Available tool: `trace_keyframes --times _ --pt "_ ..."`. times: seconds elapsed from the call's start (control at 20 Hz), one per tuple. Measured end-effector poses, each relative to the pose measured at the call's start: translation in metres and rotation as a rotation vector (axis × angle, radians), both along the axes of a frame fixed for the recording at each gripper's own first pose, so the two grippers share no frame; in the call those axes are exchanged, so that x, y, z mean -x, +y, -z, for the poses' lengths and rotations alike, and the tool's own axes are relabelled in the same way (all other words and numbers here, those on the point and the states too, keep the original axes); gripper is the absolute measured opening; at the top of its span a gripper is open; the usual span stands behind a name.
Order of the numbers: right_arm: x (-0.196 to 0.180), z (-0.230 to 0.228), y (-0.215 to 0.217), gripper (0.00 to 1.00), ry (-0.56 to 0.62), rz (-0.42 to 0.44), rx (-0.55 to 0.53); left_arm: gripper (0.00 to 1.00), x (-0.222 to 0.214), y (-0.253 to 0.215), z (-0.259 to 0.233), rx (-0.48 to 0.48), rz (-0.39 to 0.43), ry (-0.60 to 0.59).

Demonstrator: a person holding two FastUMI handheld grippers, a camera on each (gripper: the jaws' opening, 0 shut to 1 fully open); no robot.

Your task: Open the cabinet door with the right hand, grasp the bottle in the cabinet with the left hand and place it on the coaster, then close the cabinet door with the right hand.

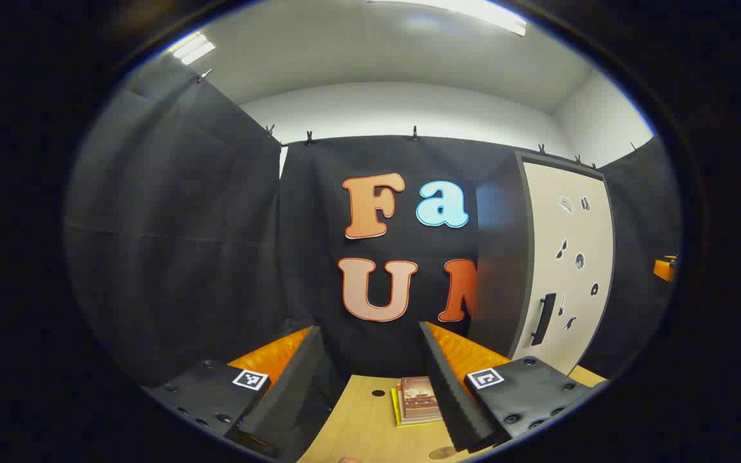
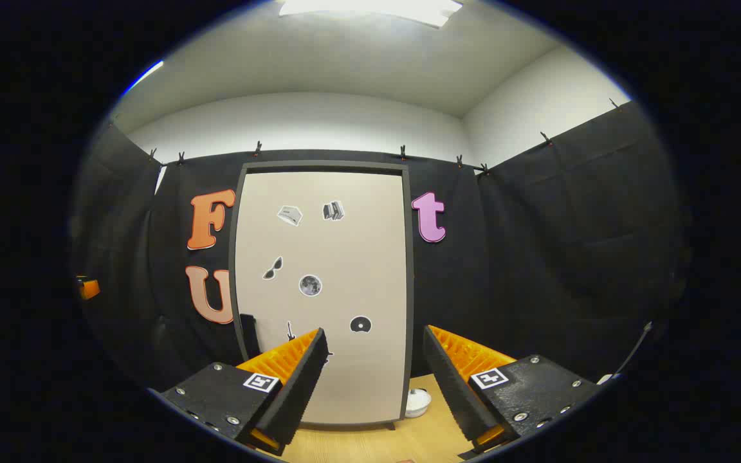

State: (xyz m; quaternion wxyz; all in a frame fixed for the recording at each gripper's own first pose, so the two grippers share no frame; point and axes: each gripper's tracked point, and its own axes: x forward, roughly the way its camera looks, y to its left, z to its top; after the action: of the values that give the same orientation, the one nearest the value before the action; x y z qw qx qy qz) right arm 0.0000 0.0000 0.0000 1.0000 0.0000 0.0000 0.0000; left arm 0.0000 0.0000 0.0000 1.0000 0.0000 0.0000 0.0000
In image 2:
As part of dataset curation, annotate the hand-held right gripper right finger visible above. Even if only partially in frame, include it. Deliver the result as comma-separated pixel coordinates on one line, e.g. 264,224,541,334
423,325,603,455

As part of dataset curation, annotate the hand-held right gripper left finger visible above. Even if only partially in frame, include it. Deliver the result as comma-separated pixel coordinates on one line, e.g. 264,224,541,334
160,327,331,457

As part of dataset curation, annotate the beige cabinet door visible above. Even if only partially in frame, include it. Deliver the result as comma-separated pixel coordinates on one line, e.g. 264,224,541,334
235,170,410,425

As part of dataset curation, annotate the grey cabinet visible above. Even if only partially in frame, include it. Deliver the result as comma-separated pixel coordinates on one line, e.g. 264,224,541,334
229,161,416,430

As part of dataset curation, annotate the white bowl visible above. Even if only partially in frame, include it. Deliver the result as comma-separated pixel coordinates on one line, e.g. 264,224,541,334
405,388,434,419

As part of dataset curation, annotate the black backdrop cloth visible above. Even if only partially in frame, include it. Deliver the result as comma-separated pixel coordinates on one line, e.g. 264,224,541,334
68,100,693,393

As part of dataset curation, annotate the ceiling light panel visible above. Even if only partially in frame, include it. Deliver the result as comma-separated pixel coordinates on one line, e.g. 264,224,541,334
123,60,165,97
279,0,463,29

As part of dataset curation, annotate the row of black cloth clips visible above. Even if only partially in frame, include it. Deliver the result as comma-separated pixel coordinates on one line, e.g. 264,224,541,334
149,96,622,177

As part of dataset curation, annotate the black cable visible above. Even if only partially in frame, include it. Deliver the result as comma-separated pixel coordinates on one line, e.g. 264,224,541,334
599,320,655,385

